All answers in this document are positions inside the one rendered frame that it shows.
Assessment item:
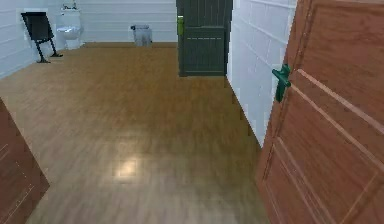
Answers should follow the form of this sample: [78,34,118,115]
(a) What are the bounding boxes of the white toilet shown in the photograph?
[54,2,84,51]

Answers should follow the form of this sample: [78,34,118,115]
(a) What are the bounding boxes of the yellow-green door handle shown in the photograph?
[177,15,185,37]

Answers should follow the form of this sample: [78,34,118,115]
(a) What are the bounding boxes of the grey bin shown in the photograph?
[130,24,153,48]

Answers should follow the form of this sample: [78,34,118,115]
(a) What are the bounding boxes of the dark green room door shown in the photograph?
[176,0,234,78]

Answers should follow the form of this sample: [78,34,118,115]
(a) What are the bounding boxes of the brown wooden room door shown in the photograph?
[255,0,384,224]

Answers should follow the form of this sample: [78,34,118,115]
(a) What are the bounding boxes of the green door handle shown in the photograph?
[271,63,292,104]

